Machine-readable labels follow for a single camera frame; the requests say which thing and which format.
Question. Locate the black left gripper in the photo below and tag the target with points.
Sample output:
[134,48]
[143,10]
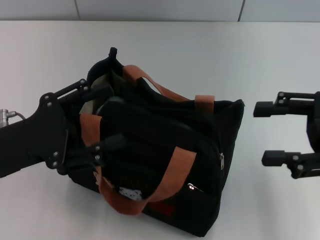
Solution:
[37,137]

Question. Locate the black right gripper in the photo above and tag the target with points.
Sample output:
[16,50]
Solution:
[314,125]

